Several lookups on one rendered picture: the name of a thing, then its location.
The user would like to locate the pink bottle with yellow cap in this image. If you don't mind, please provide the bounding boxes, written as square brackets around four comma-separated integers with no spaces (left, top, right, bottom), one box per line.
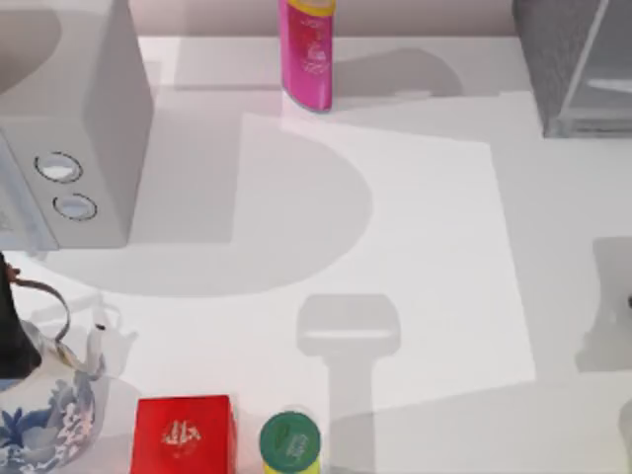
[277,0,339,114]

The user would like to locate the green and yellow can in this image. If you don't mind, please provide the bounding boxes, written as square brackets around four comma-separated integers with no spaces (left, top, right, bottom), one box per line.
[259,409,322,474]

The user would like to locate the red box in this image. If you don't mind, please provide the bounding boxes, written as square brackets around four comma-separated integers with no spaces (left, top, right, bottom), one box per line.
[129,393,237,474]

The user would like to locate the smaller microwave knob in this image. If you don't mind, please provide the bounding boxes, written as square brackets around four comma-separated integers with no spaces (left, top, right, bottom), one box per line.
[52,193,99,221]

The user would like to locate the larger microwave knob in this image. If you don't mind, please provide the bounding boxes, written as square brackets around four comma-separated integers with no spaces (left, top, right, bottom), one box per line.
[34,151,84,184]

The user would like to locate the pale microwave oven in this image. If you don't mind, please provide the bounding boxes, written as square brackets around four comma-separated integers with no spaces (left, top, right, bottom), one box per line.
[0,0,155,253]

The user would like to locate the blue and white teapot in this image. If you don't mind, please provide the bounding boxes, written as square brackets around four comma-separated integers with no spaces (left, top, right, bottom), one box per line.
[0,276,139,474]

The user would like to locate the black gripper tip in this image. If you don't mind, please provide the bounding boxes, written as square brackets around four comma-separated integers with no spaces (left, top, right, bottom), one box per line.
[0,250,43,381]

